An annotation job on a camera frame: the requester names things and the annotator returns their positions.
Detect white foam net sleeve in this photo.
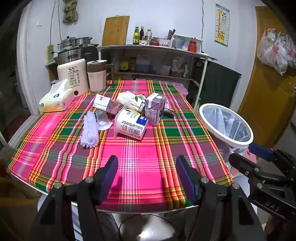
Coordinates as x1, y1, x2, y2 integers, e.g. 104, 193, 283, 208
80, 111, 100, 149

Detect red kettle bottle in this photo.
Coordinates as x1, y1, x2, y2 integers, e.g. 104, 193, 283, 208
187, 37, 197, 52

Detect purple storage box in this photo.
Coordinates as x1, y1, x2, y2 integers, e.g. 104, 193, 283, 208
135, 78, 188, 95

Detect purple grey drink carton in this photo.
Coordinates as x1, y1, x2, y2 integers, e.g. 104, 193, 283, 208
144, 93, 167, 127

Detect wooden cutting board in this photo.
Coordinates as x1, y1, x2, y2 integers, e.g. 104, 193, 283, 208
102, 15, 130, 46

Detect blue liquid jug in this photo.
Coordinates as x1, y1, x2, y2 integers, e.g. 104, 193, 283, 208
135, 55, 151, 73

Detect steel pots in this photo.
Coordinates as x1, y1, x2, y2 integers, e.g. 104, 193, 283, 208
54, 45, 97, 65

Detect pink utensil basket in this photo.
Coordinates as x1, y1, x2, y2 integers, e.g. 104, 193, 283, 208
158, 38, 173, 48

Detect black mini fridge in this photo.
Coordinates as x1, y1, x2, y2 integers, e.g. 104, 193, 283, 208
194, 58, 242, 109

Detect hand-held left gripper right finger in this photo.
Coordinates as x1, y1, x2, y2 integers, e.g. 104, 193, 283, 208
175, 155, 266, 241

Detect tissue pack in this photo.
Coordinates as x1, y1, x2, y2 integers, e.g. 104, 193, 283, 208
39, 79, 75, 113

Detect translucent bin liner bag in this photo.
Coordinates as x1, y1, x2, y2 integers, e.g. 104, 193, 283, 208
202, 107, 252, 160

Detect yellow oil bottle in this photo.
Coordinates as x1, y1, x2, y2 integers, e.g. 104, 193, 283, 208
119, 54, 129, 72

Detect green hanging cloth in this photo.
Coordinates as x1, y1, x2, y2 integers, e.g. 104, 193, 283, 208
63, 0, 78, 23

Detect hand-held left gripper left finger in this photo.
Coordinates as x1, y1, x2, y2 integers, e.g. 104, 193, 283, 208
28, 155, 119, 241

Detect wall cable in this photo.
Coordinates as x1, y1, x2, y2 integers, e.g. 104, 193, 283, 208
49, 0, 62, 47
202, 0, 206, 52

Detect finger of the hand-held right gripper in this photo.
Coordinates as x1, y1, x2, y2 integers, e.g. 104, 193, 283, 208
248, 143, 281, 163
228, 152, 263, 179

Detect white round trash bin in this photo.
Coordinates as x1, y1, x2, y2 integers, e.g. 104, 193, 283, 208
198, 103, 254, 160

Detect white table pedestal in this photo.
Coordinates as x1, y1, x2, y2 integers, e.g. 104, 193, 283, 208
111, 209, 183, 241

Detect giraffe wall poster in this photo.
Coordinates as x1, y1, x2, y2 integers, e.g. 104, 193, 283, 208
214, 3, 230, 47

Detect crumpled plastic bags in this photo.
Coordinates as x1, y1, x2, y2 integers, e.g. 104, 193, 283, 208
171, 59, 188, 78

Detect white rectangular water warmer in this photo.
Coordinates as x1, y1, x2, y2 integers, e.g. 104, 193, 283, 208
57, 58, 90, 97

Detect hanging plastic bags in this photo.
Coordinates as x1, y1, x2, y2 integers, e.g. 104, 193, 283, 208
257, 28, 296, 76

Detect white kitchen shelf unit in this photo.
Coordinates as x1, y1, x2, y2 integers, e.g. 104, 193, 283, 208
96, 44, 218, 100

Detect pink green plaid tablecloth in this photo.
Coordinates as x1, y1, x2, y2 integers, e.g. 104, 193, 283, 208
8, 80, 234, 212

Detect beige pitcher with brown band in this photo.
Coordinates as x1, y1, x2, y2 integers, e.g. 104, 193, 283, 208
86, 60, 115, 92

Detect small white carton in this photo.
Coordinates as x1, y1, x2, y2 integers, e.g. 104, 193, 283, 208
92, 94, 111, 110

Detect clear plastic storage container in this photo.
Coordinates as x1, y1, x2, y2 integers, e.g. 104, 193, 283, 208
172, 34, 203, 50

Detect large white yogurt tub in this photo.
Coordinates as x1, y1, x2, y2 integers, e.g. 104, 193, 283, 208
114, 108, 148, 141

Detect small clear flanged cup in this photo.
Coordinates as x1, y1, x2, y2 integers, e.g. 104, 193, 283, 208
95, 109, 114, 131

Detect white paper bag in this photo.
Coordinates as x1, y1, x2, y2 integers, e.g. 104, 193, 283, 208
117, 91, 146, 109

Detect yellow wooden door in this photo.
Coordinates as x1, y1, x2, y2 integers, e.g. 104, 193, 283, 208
238, 6, 296, 130

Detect brown snack wrapper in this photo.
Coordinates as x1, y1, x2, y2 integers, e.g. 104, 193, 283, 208
107, 100, 125, 115

